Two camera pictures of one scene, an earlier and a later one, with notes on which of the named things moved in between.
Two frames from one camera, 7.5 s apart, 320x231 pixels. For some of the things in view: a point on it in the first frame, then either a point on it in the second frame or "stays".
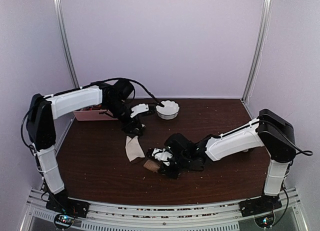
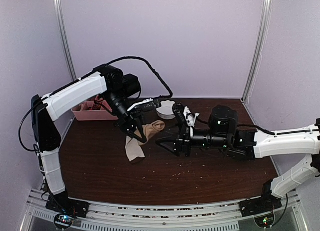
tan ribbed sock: x=151 y=165 -> x=155 y=126
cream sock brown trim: x=133 y=148 stays
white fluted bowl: x=169 y=111 stays
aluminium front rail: x=225 y=215 stays
